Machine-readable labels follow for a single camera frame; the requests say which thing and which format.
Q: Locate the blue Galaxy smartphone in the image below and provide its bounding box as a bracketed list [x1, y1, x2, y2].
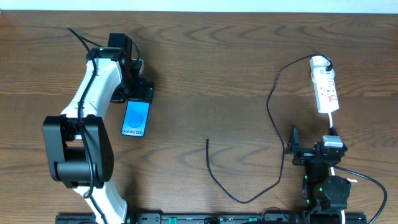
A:
[121, 101, 150, 138]

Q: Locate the black USB charging cable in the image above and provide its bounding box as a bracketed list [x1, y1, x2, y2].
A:
[205, 53, 334, 205]

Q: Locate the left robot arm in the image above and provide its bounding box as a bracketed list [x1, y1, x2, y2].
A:
[42, 33, 154, 223]

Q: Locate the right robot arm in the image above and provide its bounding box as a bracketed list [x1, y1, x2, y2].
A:
[285, 126, 351, 223]

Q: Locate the white USB charger plug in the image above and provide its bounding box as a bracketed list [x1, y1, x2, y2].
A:
[310, 55, 333, 72]

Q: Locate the white power strip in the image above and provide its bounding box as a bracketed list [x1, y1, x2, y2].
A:
[311, 67, 339, 114]

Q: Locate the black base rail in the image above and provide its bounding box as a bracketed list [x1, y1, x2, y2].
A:
[55, 213, 367, 224]

